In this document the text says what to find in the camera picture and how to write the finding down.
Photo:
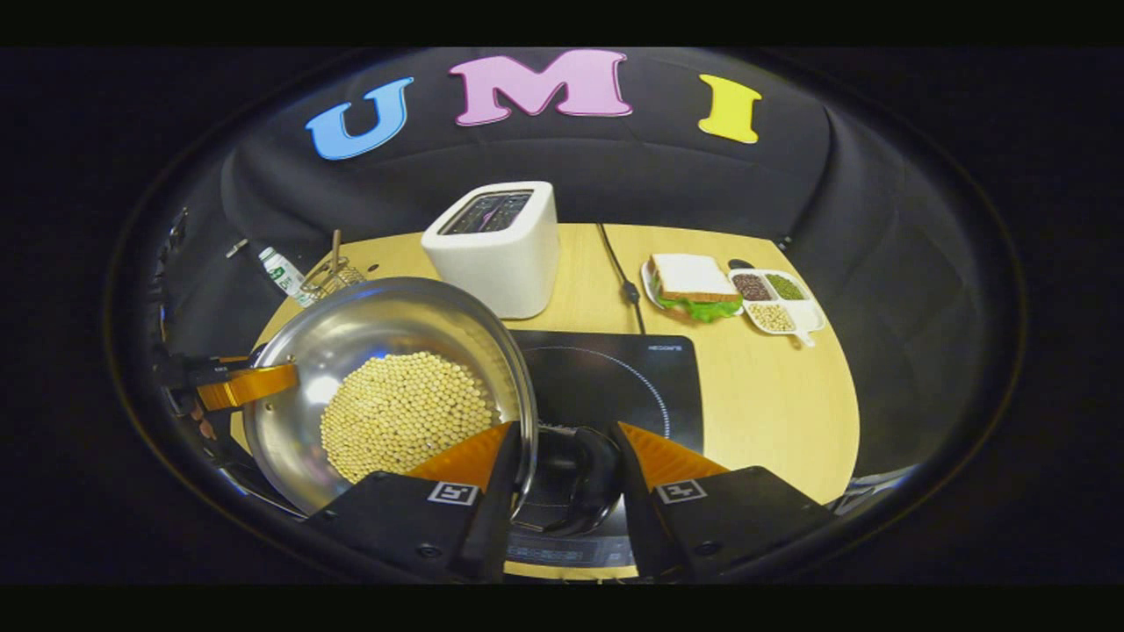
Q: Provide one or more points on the white toaster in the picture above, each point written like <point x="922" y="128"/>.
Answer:
<point x="500" y="263"/>

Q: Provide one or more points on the wooden stick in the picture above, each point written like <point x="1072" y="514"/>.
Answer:
<point x="335" y="250"/>

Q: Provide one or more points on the white drink bottle green label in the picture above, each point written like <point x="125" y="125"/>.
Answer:
<point x="283" y="275"/>

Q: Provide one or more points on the black induction cooktop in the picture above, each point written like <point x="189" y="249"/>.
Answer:
<point x="615" y="377"/>

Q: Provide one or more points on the sandwich with lettuce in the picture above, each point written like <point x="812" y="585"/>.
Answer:
<point x="694" y="281"/>

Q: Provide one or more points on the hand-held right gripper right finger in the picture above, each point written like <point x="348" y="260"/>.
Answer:
<point x="637" y="509"/>

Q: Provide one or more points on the pile of yellow soybeans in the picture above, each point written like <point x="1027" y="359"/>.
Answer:
<point x="404" y="412"/>

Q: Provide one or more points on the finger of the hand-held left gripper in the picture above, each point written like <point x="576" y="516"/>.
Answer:
<point x="193" y="369"/>
<point x="250" y="386"/>

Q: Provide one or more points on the white divided dish with beans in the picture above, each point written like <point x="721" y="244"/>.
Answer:
<point x="777" y="303"/>

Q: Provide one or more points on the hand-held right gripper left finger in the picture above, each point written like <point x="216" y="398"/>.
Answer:
<point x="492" y="518"/>

